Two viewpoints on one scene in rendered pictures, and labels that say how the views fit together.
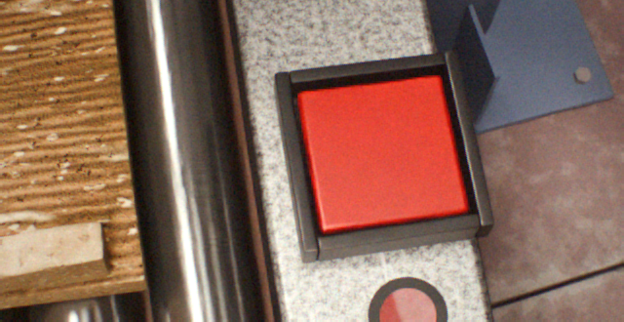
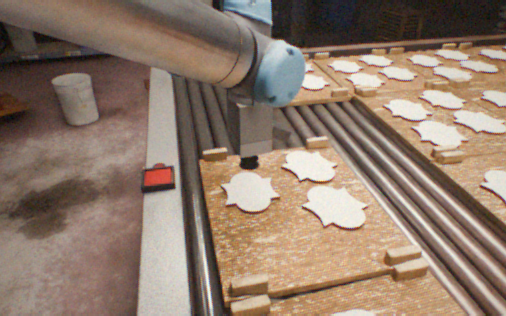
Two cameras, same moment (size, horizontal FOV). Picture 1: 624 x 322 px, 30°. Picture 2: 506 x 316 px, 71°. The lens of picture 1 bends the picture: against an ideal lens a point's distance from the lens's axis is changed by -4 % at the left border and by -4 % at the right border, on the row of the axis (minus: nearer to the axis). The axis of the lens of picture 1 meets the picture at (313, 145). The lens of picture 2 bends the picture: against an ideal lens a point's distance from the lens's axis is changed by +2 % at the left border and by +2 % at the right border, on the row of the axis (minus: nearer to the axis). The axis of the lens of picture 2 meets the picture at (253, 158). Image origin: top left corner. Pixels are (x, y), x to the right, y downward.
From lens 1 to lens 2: 0.87 m
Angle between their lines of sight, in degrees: 78
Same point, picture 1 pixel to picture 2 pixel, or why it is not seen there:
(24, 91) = (219, 176)
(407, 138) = (153, 178)
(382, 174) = (159, 174)
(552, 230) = not seen: outside the picture
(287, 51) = (172, 193)
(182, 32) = (191, 193)
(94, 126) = (206, 173)
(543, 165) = not seen: outside the picture
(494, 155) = not seen: outside the picture
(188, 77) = (191, 187)
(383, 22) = (153, 198)
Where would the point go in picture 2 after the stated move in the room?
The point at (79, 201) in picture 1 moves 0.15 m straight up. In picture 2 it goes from (209, 166) to (204, 109)
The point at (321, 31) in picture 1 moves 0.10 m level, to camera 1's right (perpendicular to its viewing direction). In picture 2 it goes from (165, 196) to (121, 194)
